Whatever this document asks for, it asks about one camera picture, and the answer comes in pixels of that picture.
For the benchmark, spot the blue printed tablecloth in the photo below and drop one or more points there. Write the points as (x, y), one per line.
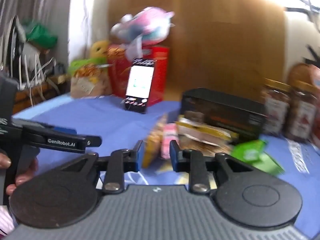
(119, 129)

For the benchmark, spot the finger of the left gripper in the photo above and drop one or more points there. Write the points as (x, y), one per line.
(55, 138)

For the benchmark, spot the yellow brown snack packet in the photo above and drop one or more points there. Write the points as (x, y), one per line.
(196, 135)

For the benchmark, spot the yellow duck plush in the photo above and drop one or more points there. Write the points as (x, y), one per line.
(99, 49)

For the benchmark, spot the light green snack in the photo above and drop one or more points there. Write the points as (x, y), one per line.
(253, 153)

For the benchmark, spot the green brown snack bag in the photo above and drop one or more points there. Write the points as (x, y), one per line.
(89, 78)

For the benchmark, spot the nut jar gold lid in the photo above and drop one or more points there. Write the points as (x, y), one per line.
(276, 98)
(302, 112)

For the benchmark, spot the pink snack box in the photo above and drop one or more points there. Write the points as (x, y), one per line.
(170, 133)

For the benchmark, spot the pink blue plush toy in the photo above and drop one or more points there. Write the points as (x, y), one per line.
(149, 27)

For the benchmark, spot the black smartphone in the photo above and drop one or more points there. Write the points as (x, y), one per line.
(139, 85)

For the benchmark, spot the round wooden board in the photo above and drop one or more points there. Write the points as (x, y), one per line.
(299, 72)

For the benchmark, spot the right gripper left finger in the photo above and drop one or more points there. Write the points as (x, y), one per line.
(70, 192)

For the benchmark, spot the black sheep tin box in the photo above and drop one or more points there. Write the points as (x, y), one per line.
(240, 115)

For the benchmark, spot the green cloth bag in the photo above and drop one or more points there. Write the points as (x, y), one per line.
(38, 34)

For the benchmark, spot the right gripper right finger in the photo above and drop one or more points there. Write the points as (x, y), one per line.
(243, 194)

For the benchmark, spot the red gift box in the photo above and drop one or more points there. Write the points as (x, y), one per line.
(119, 70)

